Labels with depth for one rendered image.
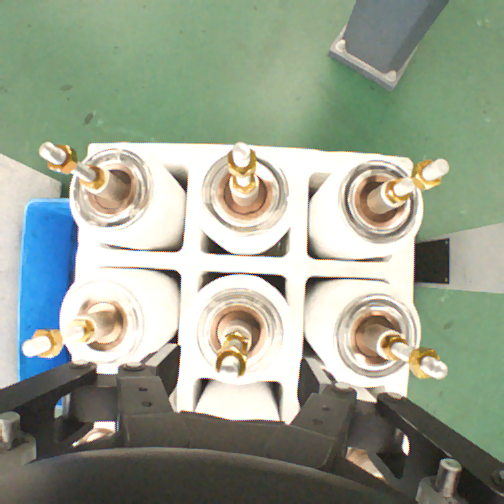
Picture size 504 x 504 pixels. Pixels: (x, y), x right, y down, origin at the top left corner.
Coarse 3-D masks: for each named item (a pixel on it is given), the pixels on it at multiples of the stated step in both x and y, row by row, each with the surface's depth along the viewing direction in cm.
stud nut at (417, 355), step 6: (414, 348) 17; (420, 348) 17; (426, 348) 16; (414, 354) 16; (420, 354) 16; (426, 354) 16; (432, 354) 16; (408, 360) 17; (414, 360) 16; (420, 360) 16; (414, 366) 16; (420, 366) 16; (414, 372) 16; (420, 372) 16; (420, 378) 16
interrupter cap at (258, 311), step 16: (240, 288) 23; (208, 304) 23; (224, 304) 23; (240, 304) 24; (256, 304) 24; (272, 304) 23; (208, 320) 23; (224, 320) 24; (256, 320) 24; (272, 320) 23; (208, 336) 23; (256, 336) 24; (272, 336) 23; (208, 352) 23; (256, 352) 23; (272, 352) 23; (256, 368) 23
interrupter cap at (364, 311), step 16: (352, 304) 23; (368, 304) 24; (384, 304) 24; (400, 304) 23; (352, 320) 23; (368, 320) 24; (384, 320) 24; (400, 320) 23; (336, 336) 23; (352, 336) 23; (416, 336) 23; (336, 352) 23; (352, 352) 23; (368, 352) 24; (352, 368) 23; (368, 368) 23; (384, 368) 23; (400, 368) 23
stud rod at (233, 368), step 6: (234, 342) 18; (240, 342) 19; (240, 348) 18; (228, 360) 15; (234, 360) 15; (222, 366) 14; (228, 366) 14; (234, 366) 14; (222, 372) 14; (228, 372) 14; (234, 372) 14; (222, 378) 14; (228, 378) 14; (234, 378) 14
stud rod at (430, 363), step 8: (400, 344) 19; (392, 352) 20; (400, 352) 18; (408, 352) 18; (424, 360) 16; (432, 360) 15; (424, 368) 16; (432, 368) 15; (440, 368) 15; (432, 376) 15; (440, 376) 15
